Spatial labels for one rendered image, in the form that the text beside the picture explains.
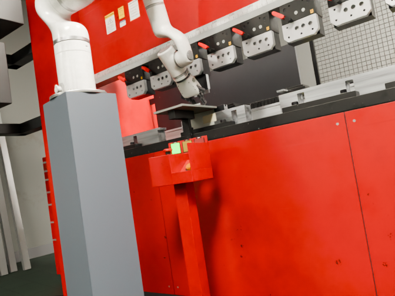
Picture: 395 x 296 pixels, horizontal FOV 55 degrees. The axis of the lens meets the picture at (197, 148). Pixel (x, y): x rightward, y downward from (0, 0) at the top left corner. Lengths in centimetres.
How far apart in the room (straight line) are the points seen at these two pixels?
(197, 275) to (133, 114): 150
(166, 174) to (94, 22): 135
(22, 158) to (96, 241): 377
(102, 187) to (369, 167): 91
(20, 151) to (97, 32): 270
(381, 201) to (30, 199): 413
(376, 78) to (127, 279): 114
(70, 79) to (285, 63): 135
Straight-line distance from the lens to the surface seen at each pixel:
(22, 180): 493
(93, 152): 125
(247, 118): 179
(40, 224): 498
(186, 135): 180
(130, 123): 274
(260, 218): 165
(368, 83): 159
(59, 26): 139
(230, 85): 247
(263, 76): 236
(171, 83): 206
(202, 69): 194
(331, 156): 150
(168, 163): 151
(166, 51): 179
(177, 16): 209
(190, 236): 156
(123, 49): 235
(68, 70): 133
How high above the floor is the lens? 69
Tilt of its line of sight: 4 degrees up
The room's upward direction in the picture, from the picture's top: 9 degrees counter-clockwise
